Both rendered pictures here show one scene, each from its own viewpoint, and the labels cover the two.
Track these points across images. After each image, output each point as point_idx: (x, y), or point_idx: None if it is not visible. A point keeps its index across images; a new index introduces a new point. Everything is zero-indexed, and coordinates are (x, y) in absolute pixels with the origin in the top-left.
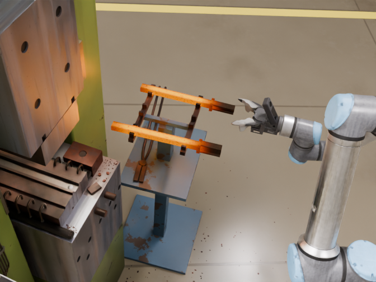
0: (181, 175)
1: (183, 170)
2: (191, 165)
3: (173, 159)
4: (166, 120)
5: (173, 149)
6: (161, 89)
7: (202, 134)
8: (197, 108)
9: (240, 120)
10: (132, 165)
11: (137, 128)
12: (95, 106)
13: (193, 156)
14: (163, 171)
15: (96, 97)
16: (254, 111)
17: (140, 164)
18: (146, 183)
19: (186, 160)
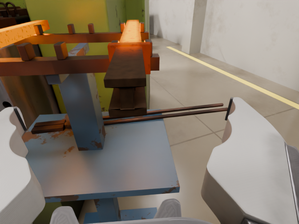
0: (41, 176)
1: (55, 176)
2: (71, 184)
3: (85, 154)
4: (71, 53)
5: (98, 142)
6: (134, 24)
7: (166, 179)
8: (108, 56)
9: (4, 126)
10: (68, 118)
11: (25, 25)
12: (86, 24)
13: (97, 182)
14: (55, 149)
15: (88, 10)
16: (160, 209)
17: (66, 122)
18: (31, 137)
19: (84, 173)
